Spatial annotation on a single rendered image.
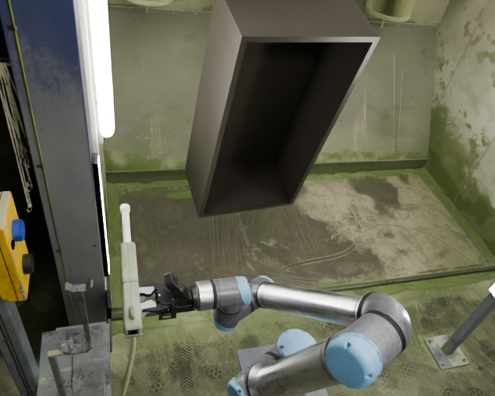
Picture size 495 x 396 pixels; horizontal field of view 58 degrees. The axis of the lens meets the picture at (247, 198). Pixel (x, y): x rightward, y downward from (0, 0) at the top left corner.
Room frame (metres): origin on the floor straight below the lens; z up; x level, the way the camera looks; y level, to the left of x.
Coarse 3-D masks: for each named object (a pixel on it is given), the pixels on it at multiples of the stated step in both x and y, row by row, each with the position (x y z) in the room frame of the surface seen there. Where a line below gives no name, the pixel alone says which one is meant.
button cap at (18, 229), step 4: (16, 220) 0.63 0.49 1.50; (20, 220) 0.63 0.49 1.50; (12, 224) 0.61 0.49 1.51; (16, 224) 0.62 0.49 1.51; (20, 224) 0.62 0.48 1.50; (12, 228) 0.60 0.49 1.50; (16, 228) 0.61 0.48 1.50; (20, 228) 0.61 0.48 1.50; (24, 228) 0.64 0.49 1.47; (12, 232) 0.60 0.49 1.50; (16, 232) 0.60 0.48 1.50; (20, 232) 0.61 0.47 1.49; (24, 232) 0.63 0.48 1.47; (16, 236) 0.60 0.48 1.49; (20, 236) 0.60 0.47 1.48; (24, 236) 0.62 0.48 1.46; (16, 240) 0.60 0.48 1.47; (20, 240) 0.60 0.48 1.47
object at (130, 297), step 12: (120, 252) 0.84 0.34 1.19; (132, 252) 0.84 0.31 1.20; (120, 264) 0.80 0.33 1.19; (132, 264) 0.80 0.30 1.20; (132, 276) 0.76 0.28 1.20; (132, 288) 0.72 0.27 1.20; (132, 300) 0.68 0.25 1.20; (132, 312) 0.63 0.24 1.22; (132, 324) 0.61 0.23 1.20; (132, 336) 0.60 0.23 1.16
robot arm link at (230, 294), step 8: (216, 280) 0.83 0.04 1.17; (224, 280) 0.83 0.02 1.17; (232, 280) 0.84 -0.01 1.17; (240, 280) 0.84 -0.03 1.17; (216, 288) 0.80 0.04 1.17; (224, 288) 0.80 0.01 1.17; (232, 288) 0.81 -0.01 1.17; (240, 288) 0.82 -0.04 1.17; (248, 288) 0.83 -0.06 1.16; (216, 296) 0.78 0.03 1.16; (224, 296) 0.78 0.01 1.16; (232, 296) 0.79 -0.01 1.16; (240, 296) 0.80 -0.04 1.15; (248, 296) 0.81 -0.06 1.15; (216, 304) 0.76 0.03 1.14; (224, 304) 0.77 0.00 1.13; (232, 304) 0.78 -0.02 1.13; (240, 304) 0.79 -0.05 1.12; (248, 304) 0.81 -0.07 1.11; (224, 312) 0.78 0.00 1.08; (232, 312) 0.78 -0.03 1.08
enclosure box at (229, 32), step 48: (240, 0) 1.77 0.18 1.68; (288, 0) 1.88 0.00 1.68; (336, 0) 2.00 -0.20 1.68; (240, 48) 1.56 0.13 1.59; (288, 48) 2.10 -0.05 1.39; (336, 48) 2.06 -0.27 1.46; (240, 96) 2.07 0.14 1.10; (288, 96) 2.21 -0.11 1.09; (336, 96) 1.96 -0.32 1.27; (192, 144) 1.96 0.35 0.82; (240, 144) 2.18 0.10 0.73; (288, 144) 2.23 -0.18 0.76; (192, 192) 1.89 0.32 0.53; (240, 192) 2.02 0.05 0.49; (288, 192) 2.10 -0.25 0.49
